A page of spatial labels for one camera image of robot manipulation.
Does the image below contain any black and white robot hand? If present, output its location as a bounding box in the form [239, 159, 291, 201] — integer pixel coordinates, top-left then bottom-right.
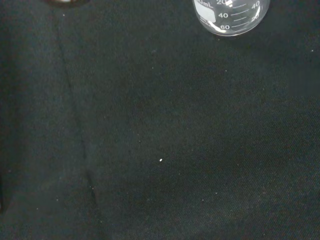
[42, 0, 91, 8]

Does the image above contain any black table cloth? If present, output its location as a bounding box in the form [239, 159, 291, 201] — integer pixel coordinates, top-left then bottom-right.
[0, 0, 320, 240]

